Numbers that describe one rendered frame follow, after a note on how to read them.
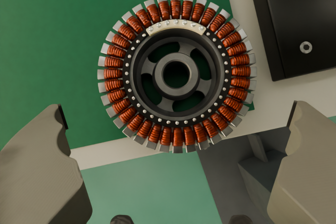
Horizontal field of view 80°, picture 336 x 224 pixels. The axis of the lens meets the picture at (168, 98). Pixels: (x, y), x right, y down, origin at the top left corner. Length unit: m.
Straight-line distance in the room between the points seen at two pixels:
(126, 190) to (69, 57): 0.87
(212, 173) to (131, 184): 0.37
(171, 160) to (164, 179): 0.09
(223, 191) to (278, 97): 0.84
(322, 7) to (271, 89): 0.07
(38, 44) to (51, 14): 0.03
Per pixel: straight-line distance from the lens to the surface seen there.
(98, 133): 0.19
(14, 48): 0.23
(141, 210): 1.05
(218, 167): 0.97
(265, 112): 0.19
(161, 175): 0.98
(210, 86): 0.16
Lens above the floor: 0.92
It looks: 88 degrees down
